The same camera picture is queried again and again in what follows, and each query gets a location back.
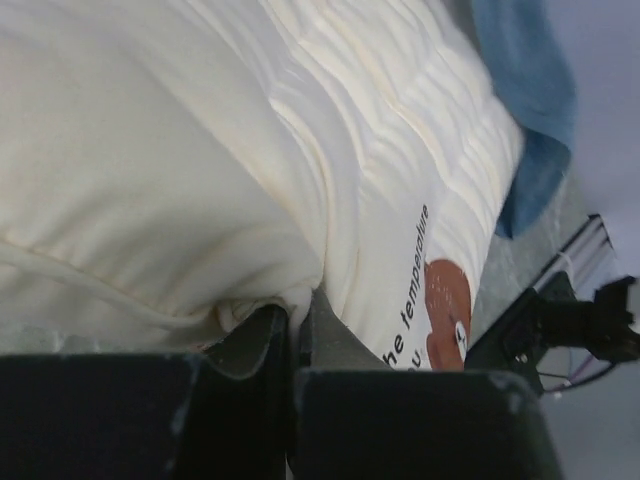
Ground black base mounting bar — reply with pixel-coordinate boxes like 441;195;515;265
462;272;579;396

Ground blue fabric pillowcase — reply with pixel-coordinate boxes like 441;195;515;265
471;0;577;239

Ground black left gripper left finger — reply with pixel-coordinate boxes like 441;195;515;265
1;306;287;479

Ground aluminium frame rail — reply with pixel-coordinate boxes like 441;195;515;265
531;215;615;298

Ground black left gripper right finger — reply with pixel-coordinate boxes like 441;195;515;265
294;292;563;479

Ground cream bear print pillow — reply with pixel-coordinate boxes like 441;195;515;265
1;1;524;370

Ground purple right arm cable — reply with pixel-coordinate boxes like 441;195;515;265
552;357;631;399

